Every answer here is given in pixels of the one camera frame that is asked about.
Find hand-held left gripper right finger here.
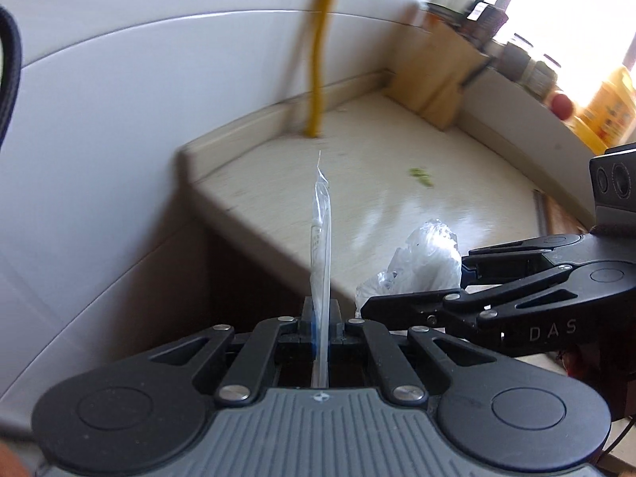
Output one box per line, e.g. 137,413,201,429
328,299,535,405

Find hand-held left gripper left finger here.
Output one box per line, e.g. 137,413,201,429
99,297,317,405

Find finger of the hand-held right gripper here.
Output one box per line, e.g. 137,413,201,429
360,263,590,332
461,235,589,287

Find small clear plastic bag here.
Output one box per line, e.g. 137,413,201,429
355,219,463,319

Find thin clear plastic sleeve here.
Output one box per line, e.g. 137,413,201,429
308,150,333,388

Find green leaf scrap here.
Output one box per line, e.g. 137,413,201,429
407,166,435,190

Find red tomato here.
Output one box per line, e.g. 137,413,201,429
549,90,574,121

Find glass jar yellow pickles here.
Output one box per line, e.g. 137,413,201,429
524,54,562,100

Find wooden knife block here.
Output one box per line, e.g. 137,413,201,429
385,12,498,130

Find yellow pipe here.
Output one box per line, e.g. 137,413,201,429
303,0,349,139

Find black braided cable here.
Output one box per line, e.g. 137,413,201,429
0,5,23,142

